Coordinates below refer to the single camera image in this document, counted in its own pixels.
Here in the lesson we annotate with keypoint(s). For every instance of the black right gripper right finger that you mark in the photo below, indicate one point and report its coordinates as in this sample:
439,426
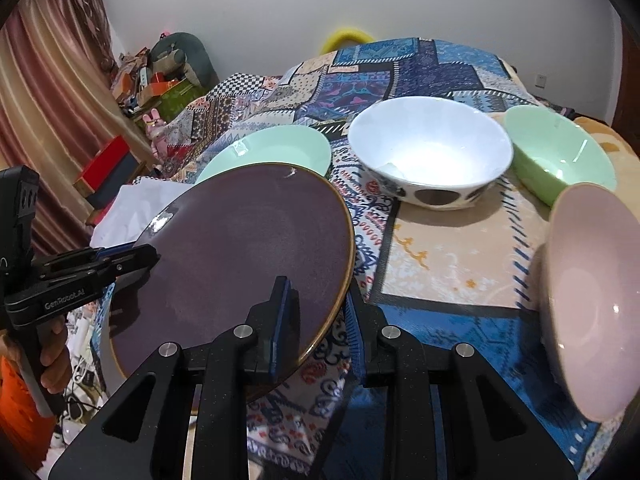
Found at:
448,414

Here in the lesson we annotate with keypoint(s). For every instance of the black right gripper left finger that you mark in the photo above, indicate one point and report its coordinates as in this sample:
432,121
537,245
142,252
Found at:
183,411

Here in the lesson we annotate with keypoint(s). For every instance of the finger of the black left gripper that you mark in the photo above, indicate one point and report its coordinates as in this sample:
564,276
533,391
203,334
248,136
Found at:
128,259

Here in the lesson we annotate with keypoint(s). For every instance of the dark purple plate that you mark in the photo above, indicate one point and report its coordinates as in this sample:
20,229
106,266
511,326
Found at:
221,246

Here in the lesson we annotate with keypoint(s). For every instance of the pink bowl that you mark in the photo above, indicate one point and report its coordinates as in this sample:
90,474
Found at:
589,300

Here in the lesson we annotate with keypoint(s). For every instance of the white bowl with black spots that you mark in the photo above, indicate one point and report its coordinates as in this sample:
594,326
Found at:
430,152

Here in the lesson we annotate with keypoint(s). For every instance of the light green bowl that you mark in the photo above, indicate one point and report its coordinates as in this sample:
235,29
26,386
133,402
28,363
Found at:
551,153

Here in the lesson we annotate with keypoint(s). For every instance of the person's left hand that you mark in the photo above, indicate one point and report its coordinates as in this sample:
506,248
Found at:
54,356

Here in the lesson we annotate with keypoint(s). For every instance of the white cloth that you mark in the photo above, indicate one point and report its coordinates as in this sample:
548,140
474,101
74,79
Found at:
134,207

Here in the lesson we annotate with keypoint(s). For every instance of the red box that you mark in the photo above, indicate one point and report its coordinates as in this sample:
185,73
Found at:
101,166

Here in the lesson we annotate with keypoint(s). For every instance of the pink bunny toy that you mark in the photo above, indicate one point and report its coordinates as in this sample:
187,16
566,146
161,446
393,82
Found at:
153,123

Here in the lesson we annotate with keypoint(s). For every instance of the striped pink curtain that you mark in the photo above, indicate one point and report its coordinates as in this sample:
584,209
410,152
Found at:
57,112

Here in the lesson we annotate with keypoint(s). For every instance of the green cardboard box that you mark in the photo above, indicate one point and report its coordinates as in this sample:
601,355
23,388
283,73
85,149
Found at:
172,102

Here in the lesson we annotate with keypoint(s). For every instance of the light green plate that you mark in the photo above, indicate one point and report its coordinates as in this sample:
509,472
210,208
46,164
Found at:
290,144

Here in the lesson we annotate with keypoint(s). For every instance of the yellow round object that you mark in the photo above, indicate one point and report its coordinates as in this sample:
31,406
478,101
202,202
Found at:
344,37

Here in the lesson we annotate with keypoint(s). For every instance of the wall power outlet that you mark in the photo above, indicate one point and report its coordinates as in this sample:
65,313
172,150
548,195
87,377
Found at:
540,81

